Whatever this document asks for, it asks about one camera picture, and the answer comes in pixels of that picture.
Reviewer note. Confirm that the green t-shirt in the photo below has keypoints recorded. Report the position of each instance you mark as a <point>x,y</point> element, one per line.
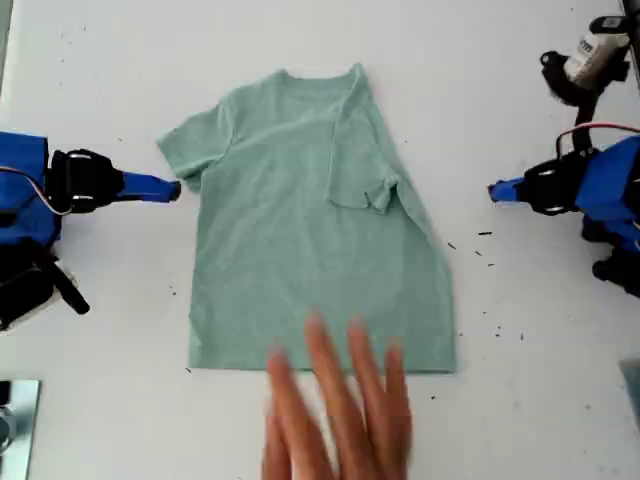
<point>300,225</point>

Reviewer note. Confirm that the person's hand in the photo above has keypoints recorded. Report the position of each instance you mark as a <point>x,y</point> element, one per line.
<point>345,430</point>

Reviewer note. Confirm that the black camera stalk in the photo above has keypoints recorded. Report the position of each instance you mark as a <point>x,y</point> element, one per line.
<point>586,117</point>

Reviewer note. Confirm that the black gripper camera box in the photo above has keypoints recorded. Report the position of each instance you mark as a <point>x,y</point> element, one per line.
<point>22,295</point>
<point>590,55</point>

